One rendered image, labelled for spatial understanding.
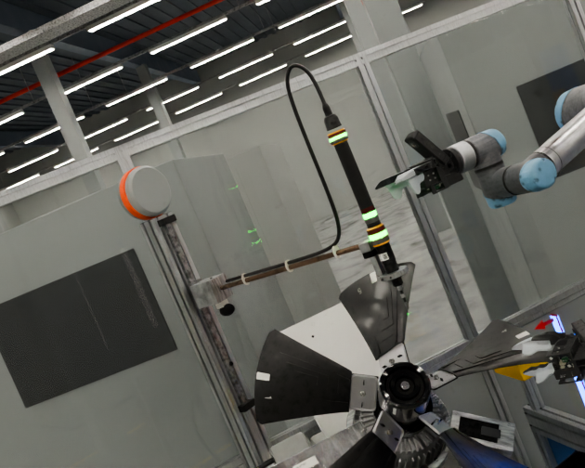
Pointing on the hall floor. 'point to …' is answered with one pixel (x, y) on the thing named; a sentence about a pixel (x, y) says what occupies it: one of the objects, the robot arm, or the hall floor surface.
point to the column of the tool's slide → (257, 454)
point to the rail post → (545, 450)
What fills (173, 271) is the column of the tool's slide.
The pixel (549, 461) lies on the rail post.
